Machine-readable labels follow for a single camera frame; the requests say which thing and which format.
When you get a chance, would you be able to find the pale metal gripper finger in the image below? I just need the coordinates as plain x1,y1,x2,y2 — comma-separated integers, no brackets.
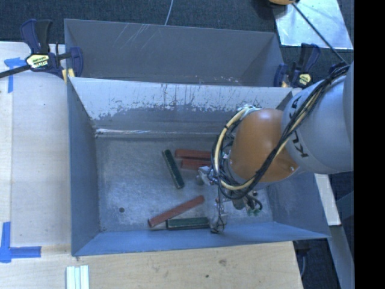
196,165,218,187
211,197,227,234

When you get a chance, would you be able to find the dark green flat block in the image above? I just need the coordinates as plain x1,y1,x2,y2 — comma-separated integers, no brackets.
165,216,211,231
161,149,186,190

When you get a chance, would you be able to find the red-brown flat block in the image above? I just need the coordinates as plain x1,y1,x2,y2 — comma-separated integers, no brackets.
179,158,212,172
174,148,212,160
147,194,206,229

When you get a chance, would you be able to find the pale wood board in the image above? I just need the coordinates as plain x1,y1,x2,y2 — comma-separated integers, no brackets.
10,70,73,248

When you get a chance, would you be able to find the black cylinder on white bracket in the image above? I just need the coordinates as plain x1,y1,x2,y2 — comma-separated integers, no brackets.
249,191,263,212

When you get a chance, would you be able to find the grey metal bin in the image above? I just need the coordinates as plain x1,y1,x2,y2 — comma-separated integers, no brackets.
63,18,332,257

